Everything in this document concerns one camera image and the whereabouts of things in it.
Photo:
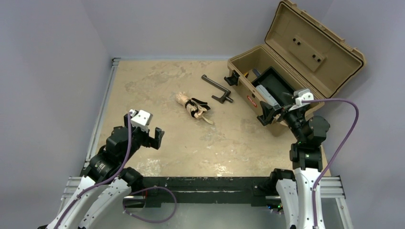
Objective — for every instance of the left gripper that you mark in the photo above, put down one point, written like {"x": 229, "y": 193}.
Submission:
{"x": 146, "y": 137}

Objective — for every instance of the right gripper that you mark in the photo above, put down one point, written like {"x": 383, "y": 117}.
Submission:
{"x": 281, "y": 112}

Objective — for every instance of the beige folding umbrella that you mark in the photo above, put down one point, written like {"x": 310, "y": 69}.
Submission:
{"x": 195, "y": 107}

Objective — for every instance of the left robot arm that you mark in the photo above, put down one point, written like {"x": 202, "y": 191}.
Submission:
{"x": 106, "y": 180}

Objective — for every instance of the white plastic case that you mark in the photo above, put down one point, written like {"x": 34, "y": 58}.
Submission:
{"x": 267, "y": 96}

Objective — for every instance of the black toolbox tray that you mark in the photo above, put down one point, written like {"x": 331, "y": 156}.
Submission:
{"x": 276, "y": 85}

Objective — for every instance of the tan plastic toolbox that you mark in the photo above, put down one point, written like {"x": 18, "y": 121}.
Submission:
{"x": 301, "y": 50}

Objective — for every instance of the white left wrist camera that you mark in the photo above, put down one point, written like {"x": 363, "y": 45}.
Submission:
{"x": 140, "y": 119}

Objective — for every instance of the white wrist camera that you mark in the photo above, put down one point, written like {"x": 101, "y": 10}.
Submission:
{"x": 140, "y": 119}
{"x": 302, "y": 95}

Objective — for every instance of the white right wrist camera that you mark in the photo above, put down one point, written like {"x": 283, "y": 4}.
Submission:
{"x": 302, "y": 95}

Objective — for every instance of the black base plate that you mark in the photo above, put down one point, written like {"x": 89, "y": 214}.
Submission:
{"x": 254, "y": 191}

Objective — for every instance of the aluminium frame rail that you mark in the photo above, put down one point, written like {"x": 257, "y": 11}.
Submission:
{"x": 166, "y": 145}

